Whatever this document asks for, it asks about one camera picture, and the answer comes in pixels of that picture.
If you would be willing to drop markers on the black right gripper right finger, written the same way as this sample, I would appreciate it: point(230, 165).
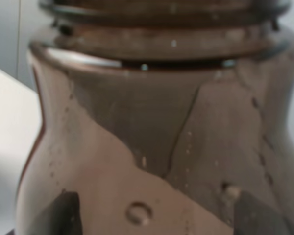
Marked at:
point(252, 217)

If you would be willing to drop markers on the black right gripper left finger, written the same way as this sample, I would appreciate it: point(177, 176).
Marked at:
point(64, 215)

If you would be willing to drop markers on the brown transparent plastic bottle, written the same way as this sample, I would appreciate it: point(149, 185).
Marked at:
point(159, 114)

